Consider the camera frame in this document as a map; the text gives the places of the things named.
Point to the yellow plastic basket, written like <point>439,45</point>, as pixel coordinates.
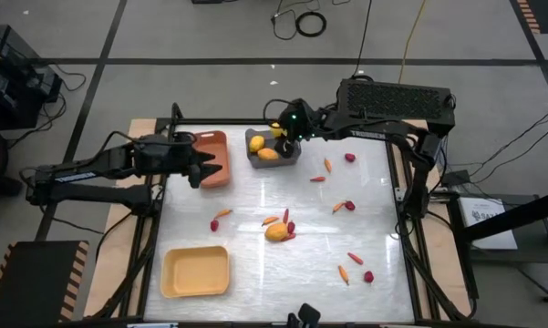
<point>193,273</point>

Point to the small black power adapter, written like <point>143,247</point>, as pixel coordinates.
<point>456,178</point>

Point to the black perforated control box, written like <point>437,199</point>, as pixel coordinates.
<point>392,98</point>

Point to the yellow mango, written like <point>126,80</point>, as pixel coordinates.
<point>276,231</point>

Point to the orange plastic basket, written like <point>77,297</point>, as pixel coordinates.
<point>219,141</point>

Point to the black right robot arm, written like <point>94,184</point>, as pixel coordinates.
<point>369,133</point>

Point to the light wooden side board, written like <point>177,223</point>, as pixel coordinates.
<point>442,264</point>
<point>118,246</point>

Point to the red strawberry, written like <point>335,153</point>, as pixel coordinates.
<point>350,157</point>
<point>214,225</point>
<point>350,205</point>
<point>369,276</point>
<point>291,227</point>

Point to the white printed paper sheet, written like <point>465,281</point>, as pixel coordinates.
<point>492,241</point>

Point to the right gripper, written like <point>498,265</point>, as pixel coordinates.
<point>301,120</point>

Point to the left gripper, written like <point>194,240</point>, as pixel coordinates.
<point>164,157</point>

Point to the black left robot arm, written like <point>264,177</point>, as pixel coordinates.
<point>77,175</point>

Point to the black equipment rack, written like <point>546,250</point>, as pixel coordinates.
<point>9,91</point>

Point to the black metal stand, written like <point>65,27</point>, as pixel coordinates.
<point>520,215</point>

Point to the red chili pepper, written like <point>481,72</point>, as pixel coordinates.
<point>317,179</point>
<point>355,258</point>
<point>286,215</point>

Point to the grey plastic basket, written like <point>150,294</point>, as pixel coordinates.
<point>251,159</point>

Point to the small black device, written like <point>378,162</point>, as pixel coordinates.
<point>309,314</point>

